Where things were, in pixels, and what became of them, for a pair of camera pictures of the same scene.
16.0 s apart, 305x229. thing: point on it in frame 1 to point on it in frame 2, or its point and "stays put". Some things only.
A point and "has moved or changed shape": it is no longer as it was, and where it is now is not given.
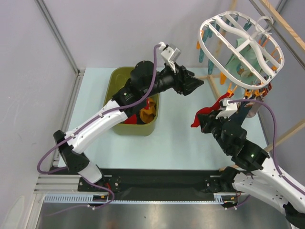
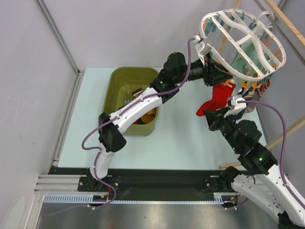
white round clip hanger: x=239 y=52 has moved or changed shape
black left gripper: x=184 y=85 to x=214 y=73
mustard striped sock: x=147 y=115 stays put
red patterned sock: x=208 y=109 has moved or changed shape
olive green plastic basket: x=114 y=79 stays put
